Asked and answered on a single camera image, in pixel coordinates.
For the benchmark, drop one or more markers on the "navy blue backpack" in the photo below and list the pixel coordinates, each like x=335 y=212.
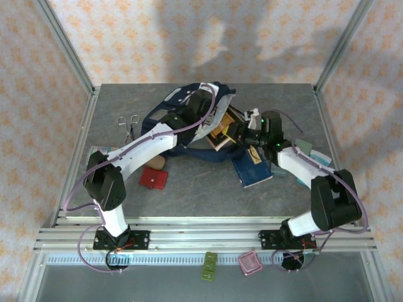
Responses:
x=157 y=116

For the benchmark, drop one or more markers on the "blue hardcover book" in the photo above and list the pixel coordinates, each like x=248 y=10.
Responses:
x=253 y=171

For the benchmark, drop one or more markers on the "tan pencil case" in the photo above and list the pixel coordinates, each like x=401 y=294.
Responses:
x=156 y=163

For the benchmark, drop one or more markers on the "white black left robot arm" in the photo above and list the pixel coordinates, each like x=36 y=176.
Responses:
x=141 y=148

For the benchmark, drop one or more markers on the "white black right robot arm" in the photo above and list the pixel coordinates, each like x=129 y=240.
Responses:
x=333 y=201

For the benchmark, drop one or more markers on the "pink square plastic case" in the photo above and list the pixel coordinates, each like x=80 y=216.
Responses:
x=250 y=263

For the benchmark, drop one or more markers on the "grey-green snap pouch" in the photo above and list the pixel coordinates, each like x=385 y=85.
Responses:
x=304 y=148

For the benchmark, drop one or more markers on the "light blue white packet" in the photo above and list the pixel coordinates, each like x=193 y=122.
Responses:
x=322 y=158

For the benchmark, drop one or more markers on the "metal scissor tongs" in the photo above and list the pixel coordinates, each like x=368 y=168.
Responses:
x=128 y=129

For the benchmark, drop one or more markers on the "red snap wallet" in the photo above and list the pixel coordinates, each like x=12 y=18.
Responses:
x=154 y=178

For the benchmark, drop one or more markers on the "aluminium side rail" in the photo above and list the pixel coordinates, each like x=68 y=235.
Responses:
x=78 y=151
x=327 y=126

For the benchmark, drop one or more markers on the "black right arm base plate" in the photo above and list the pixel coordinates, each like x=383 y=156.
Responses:
x=267 y=240

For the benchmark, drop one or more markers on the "aluminium front rail beam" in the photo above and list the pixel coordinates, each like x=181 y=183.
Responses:
x=201 y=236

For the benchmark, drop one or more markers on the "aluminium frame post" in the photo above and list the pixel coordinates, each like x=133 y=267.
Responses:
x=343 y=44
x=63 y=47

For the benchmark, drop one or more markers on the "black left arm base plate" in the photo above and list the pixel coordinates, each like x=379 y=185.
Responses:
x=141 y=240

